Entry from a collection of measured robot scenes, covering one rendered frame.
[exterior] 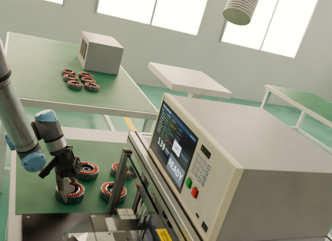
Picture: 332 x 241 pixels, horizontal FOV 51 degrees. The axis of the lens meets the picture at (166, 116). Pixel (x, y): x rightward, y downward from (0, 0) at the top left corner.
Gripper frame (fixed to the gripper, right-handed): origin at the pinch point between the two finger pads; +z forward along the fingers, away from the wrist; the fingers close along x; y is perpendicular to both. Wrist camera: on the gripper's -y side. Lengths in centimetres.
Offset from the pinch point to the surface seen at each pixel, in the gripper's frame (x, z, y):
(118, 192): -7.8, -0.6, 22.3
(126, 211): -23.5, -1.9, 28.5
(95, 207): -2.9, 6.5, 9.1
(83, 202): -1.8, 3.9, 4.6
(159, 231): -48, -10, 44
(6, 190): 90, 34, -93
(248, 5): 79, -48, 93
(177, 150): -32, -23, 51
